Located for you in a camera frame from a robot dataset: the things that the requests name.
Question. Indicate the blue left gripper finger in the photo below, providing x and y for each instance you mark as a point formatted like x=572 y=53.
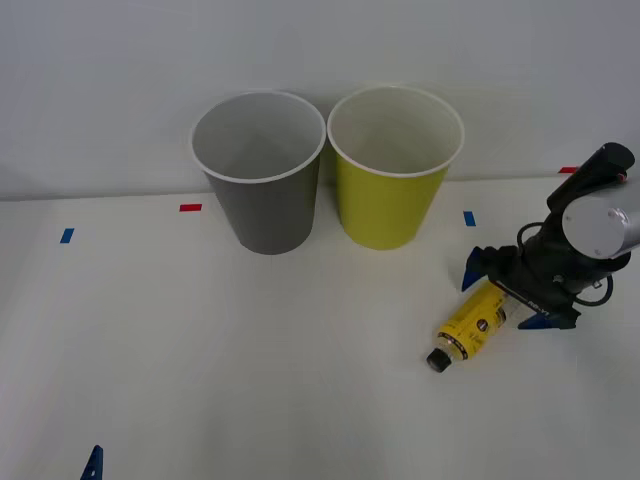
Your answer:
x=93 y=467

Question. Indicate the silver and black right arm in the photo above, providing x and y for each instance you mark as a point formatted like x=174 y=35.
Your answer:
x=595 y=220

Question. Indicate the grey plastic waste bin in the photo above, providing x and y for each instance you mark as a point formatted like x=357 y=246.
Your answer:
x=270 y=215

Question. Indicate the yellow-green plastic waste bin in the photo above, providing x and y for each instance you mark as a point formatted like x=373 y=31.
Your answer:
x=385 y=210

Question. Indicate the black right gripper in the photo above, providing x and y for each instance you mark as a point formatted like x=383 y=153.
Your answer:
x=540 y=280

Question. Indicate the yellow bottle with black cap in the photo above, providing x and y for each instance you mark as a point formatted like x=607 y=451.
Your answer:
x=472 y=322

